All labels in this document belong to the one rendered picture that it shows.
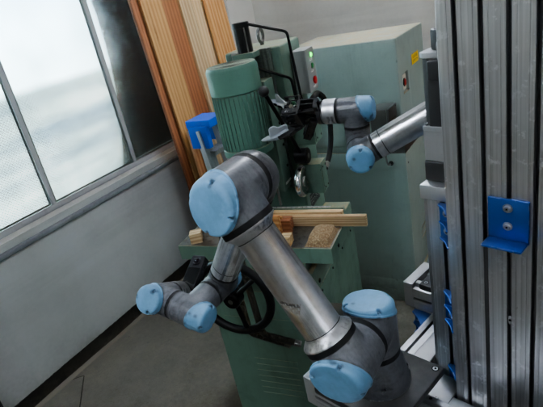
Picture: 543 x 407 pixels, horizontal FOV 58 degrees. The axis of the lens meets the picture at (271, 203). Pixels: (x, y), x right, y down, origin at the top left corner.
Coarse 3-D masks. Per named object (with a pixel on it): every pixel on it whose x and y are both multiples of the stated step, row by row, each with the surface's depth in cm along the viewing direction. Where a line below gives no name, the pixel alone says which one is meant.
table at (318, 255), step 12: (300, 228) 179; (312, 228) 177; (204, 240) 185; (216, 240) 183; (300, 240) 171; (336, 240) 167; (180, 252) 186; (192, 252) 184; (204, 252) 182; (300, 252) 166; (312, 252) 164; (324, 252) 163; (336, 252) 166
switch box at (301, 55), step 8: (304, 48) 183; (312, 48) 187; (296, 56) 182; (304, 56) 181; (312, 56) 187; (296, 64) 183; (304, 64) 182; (304, 72) 183; (312, 72) 187; (304, 80) 185; (312, 80) 187; (296, 88) 187; (304, 88) 186; (312, 88) 186
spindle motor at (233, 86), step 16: (224, 64) 166; (240, 64) 158; (256, 64) 161; (208, 80) 161; (224, 80) 157; (240, 80) 157; (256, 80) 161; (224, 96) 159; (240, 96) 159; (256, 96) 163; (224, 112) 163; (240, 112) 161; (256, 112) 164; (224, 128) 166; (240, 128) 164; (256, 128) 165; (224, 144) 171; (240, 144) 166; (256, 144) 166; (272, 144) 172
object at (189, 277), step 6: (192, 258) 143; (198, 258) 141; (204, 258) 141; (192, 264) 141; (198, 264) 141; (204, 264) 141; (192, 270) 140; (198, 270) 139; (204, 270) 141; (186, 276) 139; (192, 276) 138; (198, 276) 138; (192, 282) 137; (198, 282) 138
